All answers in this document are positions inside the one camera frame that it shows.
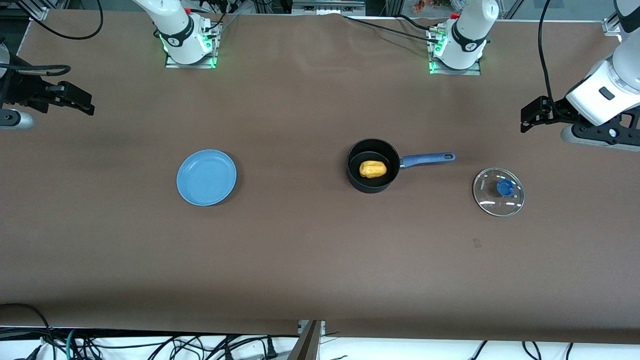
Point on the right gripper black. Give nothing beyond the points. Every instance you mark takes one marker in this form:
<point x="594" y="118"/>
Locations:
<point x="21" y="91"/>

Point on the brown table cover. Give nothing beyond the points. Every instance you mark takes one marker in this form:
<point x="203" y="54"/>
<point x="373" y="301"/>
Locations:
<point x="320" y="260"/>

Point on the aluminium profile beam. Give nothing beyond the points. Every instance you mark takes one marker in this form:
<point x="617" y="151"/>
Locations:
<point x="307" y="342"/>

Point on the yellow potato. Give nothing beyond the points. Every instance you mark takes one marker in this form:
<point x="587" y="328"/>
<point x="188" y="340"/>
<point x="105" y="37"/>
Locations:
<point x="373" y="169"/>

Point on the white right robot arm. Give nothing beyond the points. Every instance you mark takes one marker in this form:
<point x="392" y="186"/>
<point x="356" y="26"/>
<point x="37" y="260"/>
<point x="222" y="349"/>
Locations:
<point x="172" y="20"/>

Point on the blue round plate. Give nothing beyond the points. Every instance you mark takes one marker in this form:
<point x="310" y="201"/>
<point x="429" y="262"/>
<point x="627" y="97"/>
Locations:
<point x="206" y="177"/>

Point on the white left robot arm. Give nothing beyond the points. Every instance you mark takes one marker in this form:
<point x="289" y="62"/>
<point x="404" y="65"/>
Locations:
<point x="470" y="35"/>

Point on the black power plug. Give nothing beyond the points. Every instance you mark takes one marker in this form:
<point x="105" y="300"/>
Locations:
<point x="271" y="348"/>

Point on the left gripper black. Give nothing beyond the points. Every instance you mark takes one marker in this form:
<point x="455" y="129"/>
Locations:
<point x="556" y="111"/>

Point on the aluminium frame rail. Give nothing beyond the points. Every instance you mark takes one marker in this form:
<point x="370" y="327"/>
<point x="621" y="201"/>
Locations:
<point x="612" y="26"/>
<point x="42" y="9"/>
<point x="327" y="7"/>

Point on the glass lid with blue knob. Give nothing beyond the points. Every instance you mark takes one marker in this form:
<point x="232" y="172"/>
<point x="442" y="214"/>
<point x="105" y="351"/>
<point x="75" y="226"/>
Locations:
<point x="498" y="192"/>

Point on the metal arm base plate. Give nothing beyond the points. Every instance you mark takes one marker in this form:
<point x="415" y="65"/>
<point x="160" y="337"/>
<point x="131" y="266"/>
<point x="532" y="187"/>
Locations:
<point x="192" y="65"/>
<point x="455" y="71"/>

